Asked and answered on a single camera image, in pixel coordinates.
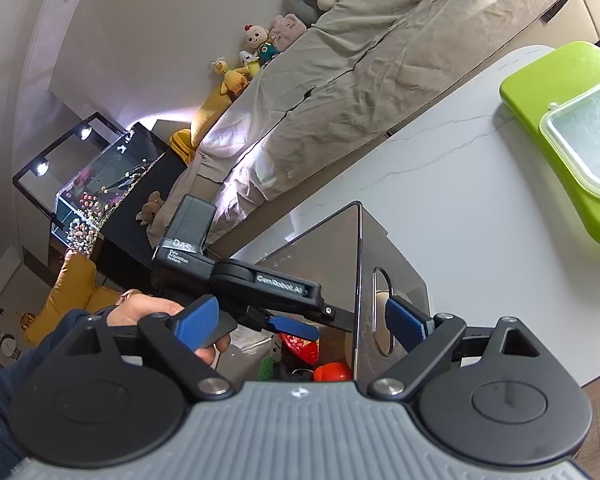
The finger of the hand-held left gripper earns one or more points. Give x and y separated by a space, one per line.
340 317
295 329

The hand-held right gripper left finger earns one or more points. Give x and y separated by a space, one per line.
197 322

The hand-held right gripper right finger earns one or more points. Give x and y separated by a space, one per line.
405 322

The crochet doll with red hat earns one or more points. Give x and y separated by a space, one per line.
300 347

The red plastic figurine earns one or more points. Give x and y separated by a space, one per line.
330 372

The transparent grey storage box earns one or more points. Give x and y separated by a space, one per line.
395 260

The person's left forearm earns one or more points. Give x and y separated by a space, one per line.
0 400

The white marble desktop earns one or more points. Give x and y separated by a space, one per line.
455 170

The person's left hand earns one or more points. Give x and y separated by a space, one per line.
140 307

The black cabinet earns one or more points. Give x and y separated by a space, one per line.
140 245

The small brown plush toy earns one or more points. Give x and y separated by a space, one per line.
151 207

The yellow padded chair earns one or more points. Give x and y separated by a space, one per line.
70 285

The yellow knitted blanket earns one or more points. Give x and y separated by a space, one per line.
182 145

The glass fish tank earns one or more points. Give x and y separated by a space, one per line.
95 195

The yellow cushion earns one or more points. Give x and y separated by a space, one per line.
211 115

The yellow duck plush toy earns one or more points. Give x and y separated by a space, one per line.
232 80

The small white duck toy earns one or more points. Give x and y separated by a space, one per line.
247 62

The baby doll toy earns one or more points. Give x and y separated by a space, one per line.
260 42

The pink plush toy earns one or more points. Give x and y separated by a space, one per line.
287 30

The clear plastic container lid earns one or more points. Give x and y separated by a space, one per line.
590 135

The beige covered sofa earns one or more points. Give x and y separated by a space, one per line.
380 35

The green plastic tray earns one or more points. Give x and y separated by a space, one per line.
555 75

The tiger wall sticker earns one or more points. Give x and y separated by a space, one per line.
26 321

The panda wall sticker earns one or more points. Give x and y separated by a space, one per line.
6 345

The black aquarium light frame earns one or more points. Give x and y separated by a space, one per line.
30 172

